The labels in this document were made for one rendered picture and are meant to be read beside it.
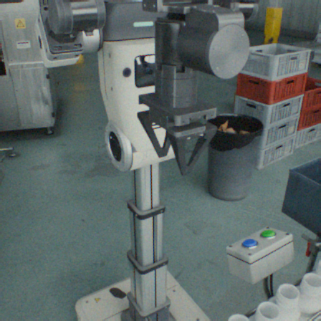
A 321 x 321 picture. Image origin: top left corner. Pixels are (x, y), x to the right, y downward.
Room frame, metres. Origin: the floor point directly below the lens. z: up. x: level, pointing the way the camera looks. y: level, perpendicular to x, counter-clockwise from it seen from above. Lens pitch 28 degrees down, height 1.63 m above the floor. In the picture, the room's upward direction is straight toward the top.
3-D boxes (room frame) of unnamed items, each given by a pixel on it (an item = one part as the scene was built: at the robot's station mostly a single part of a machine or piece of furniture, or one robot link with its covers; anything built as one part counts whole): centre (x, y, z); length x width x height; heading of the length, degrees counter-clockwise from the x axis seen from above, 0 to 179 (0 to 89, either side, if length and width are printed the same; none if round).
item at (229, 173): (2.50, -0.59, 0.32); 0.45 x 0.45 x 0.64
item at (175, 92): (0.44, -0.02, 1.51); 0.10 x 0.07 x 0.07; 32
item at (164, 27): (0.44, -0.02, 1.57); 0.07 x 0.06 x 0.07; 32
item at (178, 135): (0.43, -0.03, 1.44); 0.07 x 0.07 x 0.09; 32
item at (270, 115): (3.20, -1.08, 0.55); 0.61 x 0.41 x 0.22; 129
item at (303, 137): (3.65, -1.62, 0.11); 0.61 x 0.41 x 0.22; 124
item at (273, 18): (10.51, -3.34, 0.55); 0.40 x 0.40 x 1.10; 32
